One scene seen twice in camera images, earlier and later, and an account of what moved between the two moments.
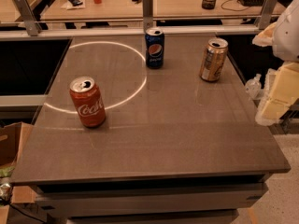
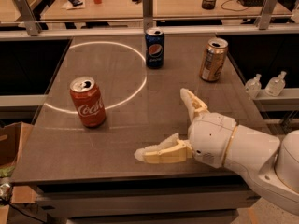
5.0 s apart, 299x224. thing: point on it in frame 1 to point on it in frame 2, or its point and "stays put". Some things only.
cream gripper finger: [284, 92] to [169, 150]
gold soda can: [213, 60] stays put
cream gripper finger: [265, 37] to [194, 105]
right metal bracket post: [271, 0] stays put
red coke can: [89, 101] stays put
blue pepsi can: [154, 44] stays put
